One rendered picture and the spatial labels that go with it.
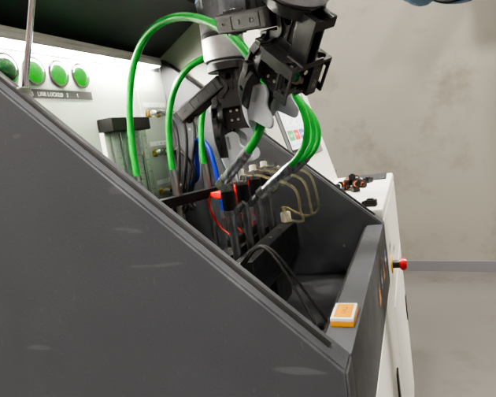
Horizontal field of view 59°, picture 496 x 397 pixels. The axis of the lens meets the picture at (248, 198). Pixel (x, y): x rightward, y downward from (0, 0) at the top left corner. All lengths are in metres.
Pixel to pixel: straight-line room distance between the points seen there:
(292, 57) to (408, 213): 3.04
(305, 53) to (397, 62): 2.94
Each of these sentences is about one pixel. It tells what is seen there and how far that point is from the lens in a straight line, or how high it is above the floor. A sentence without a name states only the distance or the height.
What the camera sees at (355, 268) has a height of 0.95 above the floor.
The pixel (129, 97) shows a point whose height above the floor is 1.32.
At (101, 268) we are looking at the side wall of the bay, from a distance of 0.59.
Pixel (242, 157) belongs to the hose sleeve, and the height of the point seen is 1.18.
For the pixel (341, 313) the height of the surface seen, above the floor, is 0.96.
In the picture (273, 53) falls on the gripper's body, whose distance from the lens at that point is 0.57.
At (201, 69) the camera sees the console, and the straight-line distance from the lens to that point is 1.26.
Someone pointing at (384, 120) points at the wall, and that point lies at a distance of 3.48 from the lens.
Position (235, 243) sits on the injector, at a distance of 0.87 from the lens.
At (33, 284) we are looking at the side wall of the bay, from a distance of 0.67.
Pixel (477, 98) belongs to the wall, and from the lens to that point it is 3.42.
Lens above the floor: 1.21
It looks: 8 degrees down
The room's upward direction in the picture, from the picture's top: 8 degrees counter-clockwise
